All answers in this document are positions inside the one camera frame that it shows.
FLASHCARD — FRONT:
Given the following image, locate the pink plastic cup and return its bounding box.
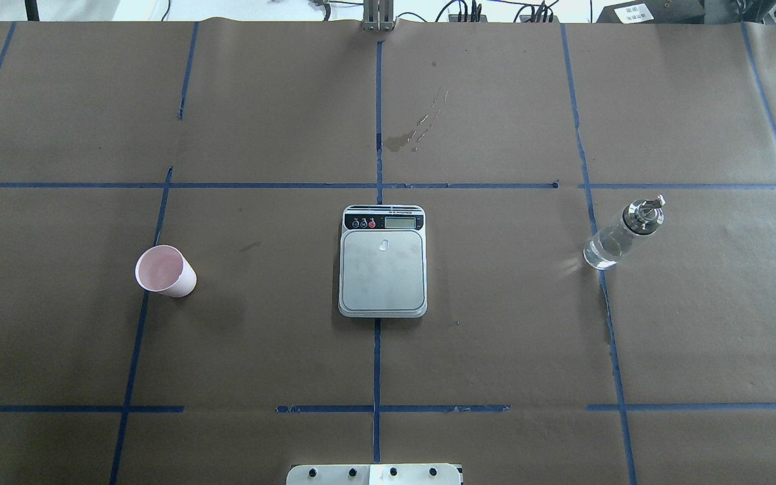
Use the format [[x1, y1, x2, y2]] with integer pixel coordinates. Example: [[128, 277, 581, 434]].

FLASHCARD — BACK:
[[133, 245, 197, 298]]

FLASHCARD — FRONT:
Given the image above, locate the glass sauce dispenser bottle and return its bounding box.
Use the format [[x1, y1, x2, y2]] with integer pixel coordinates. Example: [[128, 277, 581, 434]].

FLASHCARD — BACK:
[[584, 195, 666, 270]]

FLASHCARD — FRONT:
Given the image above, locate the digital kitchen scale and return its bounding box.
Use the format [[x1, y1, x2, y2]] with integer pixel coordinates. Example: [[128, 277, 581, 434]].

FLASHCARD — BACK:
[[337, 205, 428, 319]]

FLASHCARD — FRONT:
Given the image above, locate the black box with label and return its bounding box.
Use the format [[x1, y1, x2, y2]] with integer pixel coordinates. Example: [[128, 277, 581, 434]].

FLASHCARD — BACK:
[[594, 1, 706, 25]]

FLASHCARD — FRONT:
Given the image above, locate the aluminium frame post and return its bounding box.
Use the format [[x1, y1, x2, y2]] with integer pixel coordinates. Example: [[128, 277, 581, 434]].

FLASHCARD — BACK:
[[362, 0, 396, 32]]

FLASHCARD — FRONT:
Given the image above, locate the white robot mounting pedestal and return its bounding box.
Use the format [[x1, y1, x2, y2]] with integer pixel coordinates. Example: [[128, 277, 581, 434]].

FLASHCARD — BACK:
[[286, 463, 464, 484]]

